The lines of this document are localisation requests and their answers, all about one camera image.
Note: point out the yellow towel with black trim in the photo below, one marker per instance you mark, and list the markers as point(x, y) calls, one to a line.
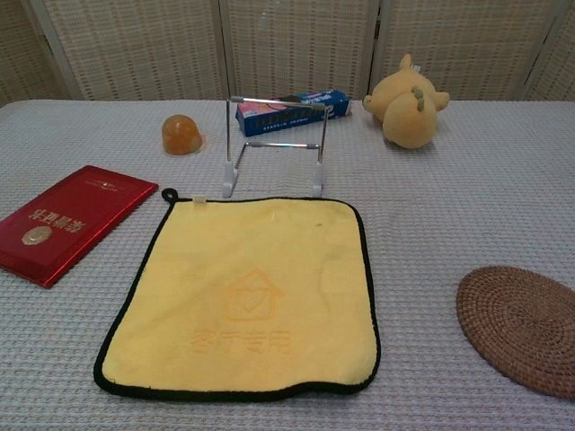
point(251, 251)

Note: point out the blue toothpaste box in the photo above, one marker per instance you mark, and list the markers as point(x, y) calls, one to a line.
point(287, 119)

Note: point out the white woven tablecloth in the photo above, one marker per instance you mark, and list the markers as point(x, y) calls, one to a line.
point(431, 215)

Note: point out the beige woven folding screen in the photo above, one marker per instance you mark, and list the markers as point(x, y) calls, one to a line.
point(144, 49)

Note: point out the orange translucent soap lump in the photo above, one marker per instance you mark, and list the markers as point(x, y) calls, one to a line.
point(180, 134)

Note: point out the red certificate booklet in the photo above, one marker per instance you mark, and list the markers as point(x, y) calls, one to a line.
point(76, 220)

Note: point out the yellow plush toy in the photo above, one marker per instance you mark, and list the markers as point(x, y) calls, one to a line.
point(409, 119)

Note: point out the brown woven rattan coaster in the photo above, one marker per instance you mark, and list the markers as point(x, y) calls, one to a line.
point(521, 323)

